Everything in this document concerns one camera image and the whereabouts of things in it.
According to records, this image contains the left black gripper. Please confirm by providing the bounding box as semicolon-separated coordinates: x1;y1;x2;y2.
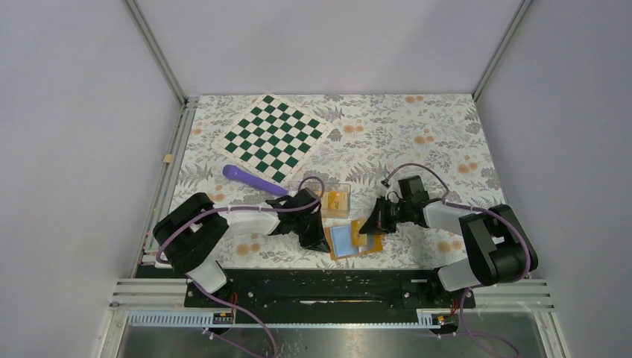
293;210;330;254

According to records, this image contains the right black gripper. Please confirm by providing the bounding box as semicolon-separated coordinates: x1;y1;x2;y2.
360;195;412;235

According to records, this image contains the orange card holder wallet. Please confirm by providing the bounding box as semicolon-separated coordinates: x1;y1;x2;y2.
324;219;384;260

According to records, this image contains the clear plastic card box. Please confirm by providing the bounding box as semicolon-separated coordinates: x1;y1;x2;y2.
286;180;352;219

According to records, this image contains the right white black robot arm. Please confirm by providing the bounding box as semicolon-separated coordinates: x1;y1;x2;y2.
359;175;538;307

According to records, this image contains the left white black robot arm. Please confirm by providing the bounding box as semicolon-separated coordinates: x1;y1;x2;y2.
152;188;330;307

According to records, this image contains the floral table cloth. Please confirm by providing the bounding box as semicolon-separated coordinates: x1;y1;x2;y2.
155;93;525;271

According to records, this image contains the purple marker pen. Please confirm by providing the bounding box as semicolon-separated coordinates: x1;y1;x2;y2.
222;165;288;196

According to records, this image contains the green white chessboard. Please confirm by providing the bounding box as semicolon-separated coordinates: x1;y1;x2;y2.
212;94;335;185

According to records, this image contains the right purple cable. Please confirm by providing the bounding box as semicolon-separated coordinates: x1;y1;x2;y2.
382;163;539;358

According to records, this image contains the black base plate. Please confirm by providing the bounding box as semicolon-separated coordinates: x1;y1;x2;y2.
167;268;486;326

